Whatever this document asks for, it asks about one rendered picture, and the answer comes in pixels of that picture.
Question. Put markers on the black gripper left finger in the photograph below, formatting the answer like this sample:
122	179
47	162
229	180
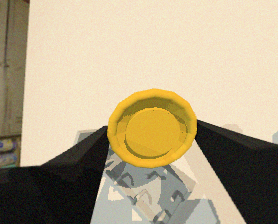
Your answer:
63	189

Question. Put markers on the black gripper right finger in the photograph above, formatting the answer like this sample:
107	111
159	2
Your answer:
247	167

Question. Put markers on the yellow plate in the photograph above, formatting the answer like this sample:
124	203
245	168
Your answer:
152	128

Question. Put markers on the grey dish rack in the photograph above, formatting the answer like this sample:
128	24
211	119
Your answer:
158	193

